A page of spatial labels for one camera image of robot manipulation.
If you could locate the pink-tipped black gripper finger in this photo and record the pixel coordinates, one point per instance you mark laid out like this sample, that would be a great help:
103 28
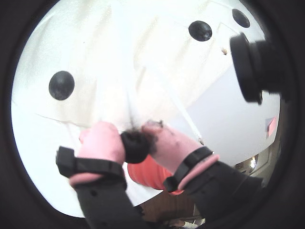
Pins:
100 145
176 148

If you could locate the black blueberry ball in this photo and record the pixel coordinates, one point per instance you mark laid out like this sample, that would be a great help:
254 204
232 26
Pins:
61 85
135 148
241 17
200 31

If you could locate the red collapsible silicone cup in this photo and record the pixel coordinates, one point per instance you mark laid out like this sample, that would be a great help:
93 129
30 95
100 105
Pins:
147 174

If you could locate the white pipe cleaner stem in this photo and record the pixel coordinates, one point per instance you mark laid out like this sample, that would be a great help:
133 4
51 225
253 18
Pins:
131 117
188 117

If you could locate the pink sticky note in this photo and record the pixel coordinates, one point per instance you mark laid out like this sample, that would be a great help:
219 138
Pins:
271 126

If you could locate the white sparkly foam board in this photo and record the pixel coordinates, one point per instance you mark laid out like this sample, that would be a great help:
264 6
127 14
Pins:
107 47

